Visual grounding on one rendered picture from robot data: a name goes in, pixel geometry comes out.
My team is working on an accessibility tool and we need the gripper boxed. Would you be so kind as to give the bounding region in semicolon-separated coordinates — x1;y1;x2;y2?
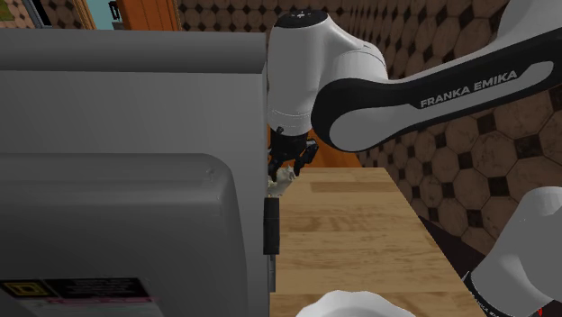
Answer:
267;126;320;182

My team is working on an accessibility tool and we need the small white figure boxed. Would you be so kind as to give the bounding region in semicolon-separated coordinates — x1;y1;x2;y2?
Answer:
267;166;298;198

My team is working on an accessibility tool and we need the white dish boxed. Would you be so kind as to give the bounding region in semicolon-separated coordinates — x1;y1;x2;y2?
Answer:
295;290;416;317

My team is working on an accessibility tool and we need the large grey appliance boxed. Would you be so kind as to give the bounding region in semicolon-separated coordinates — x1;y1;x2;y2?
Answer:
0;27;281;317

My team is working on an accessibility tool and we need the orange wooden door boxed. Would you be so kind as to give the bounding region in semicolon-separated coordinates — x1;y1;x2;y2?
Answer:
114;0;183;32

